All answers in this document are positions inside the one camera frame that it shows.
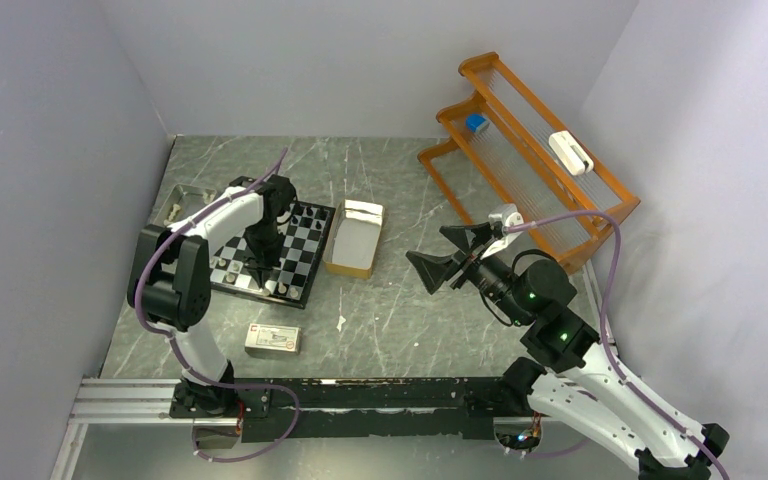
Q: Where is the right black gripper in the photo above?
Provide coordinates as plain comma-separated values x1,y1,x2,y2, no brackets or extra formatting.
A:
406,221,531,326

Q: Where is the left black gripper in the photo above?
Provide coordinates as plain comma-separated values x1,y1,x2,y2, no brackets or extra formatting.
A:
243,219,287,287

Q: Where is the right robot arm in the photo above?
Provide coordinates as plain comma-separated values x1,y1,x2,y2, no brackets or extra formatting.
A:
406,221,730,479

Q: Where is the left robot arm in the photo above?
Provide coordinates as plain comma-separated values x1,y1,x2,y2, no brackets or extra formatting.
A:
126,175,296,416

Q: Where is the black white chess board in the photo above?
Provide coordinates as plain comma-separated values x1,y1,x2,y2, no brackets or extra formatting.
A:
210,175,335,309

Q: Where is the silver metal tin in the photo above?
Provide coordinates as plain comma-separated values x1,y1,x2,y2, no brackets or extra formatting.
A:
152,184,217,227

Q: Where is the small printed card box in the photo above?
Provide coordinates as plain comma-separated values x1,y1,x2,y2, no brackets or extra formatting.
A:
244,323,302,354

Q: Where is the orange wooden rack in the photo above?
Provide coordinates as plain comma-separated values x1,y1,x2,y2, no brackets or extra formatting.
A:
417,51,642,274

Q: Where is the blue small block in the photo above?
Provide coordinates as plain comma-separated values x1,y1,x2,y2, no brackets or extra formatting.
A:
464,113,489,134

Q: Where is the white plastic device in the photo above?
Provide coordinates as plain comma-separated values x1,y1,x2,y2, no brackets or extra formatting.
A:
548,130,595,176

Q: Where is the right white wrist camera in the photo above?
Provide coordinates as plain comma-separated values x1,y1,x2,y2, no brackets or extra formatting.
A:
481,203,525,259

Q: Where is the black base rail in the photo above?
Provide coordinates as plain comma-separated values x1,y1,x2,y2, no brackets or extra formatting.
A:
169,377,536,443

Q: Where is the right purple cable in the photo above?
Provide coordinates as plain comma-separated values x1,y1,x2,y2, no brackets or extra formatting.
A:
503,210,730,480

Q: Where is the purple cable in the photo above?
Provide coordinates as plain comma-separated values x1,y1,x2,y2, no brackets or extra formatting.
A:
503,210,730,480
133,146,301,464

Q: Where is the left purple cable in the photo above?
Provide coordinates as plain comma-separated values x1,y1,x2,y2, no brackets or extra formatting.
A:
133,146,301,464

